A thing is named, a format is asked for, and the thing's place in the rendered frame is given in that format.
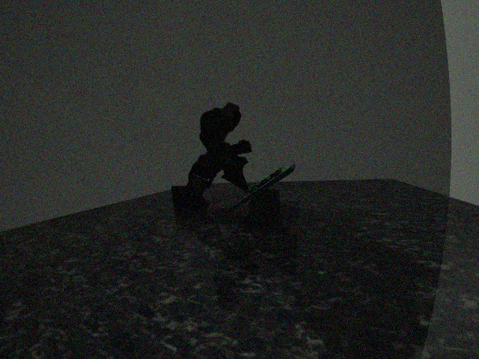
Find blue-grey switch panel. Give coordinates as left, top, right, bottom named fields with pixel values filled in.
left=227, top=164, right=295, bottom=221

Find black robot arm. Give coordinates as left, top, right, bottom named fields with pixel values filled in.
left=186, top=102, right=252, bottom=195

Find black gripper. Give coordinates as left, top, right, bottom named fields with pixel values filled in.
left=206, top=139, right=248, bottom=191

